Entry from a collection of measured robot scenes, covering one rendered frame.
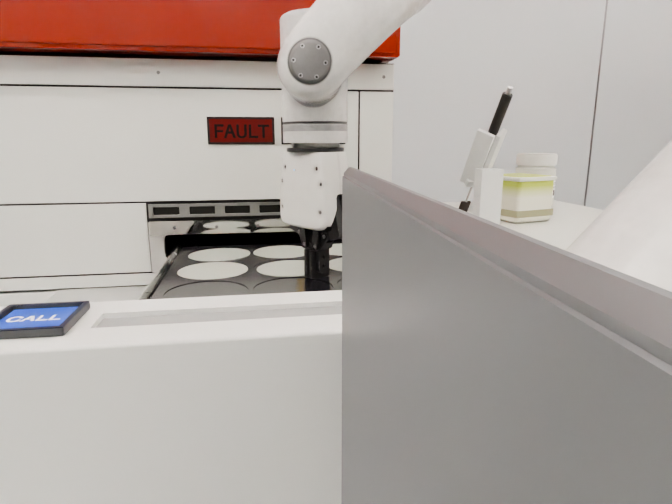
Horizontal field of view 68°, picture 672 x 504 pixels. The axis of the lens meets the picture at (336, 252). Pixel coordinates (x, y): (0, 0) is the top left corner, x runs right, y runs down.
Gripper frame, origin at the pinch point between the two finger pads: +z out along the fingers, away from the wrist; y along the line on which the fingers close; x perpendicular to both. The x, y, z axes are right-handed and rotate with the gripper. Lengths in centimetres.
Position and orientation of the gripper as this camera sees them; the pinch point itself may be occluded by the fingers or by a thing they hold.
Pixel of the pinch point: (316, 262)
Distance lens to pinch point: 68.8
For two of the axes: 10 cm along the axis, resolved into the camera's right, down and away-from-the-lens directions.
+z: 0.0, 9.8, 2.2
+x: 7.6, -1.5, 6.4
